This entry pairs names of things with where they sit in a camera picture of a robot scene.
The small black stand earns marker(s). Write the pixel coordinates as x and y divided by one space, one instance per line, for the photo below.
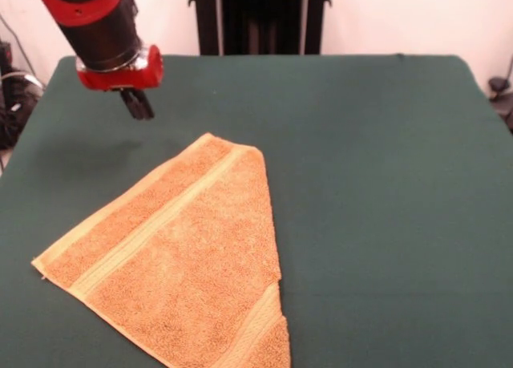
499 85

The orange terry towel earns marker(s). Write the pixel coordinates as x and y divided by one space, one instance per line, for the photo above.
180 255

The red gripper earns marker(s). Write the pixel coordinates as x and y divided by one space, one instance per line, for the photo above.
132 77

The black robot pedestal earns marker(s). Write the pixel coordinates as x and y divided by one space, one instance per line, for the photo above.
260 19

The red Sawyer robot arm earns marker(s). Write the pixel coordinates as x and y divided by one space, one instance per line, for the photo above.
96 19

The dark green table cloth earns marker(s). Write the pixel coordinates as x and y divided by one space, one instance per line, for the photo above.
401 183

